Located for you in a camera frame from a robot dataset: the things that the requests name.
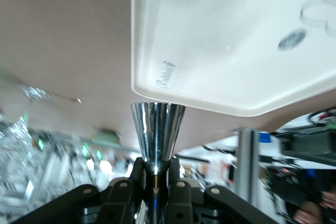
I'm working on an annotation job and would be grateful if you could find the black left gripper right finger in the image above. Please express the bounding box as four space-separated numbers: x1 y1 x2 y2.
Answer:
164 156 279 224

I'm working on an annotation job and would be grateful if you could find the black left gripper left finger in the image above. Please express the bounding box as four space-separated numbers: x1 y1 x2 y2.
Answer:
10 157 145 224

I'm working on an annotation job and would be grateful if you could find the steel double jigger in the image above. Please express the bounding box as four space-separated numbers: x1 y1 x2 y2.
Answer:
130 101 186 224

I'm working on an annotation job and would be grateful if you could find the pale green ceramic bowl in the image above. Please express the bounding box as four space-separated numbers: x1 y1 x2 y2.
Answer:
90 127 122 148

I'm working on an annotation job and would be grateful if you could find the seated person in background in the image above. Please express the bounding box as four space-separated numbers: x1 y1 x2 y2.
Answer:
270 166 336 224

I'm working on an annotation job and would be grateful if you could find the black background equipment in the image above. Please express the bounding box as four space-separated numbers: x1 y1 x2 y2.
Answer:
277 126 336 167

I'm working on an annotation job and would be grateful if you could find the cream rabbit print tray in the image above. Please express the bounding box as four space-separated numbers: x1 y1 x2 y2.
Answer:
130 0 336 118

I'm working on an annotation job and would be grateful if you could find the aluminium frame post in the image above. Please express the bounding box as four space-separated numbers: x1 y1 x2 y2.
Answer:
237 127 260 201

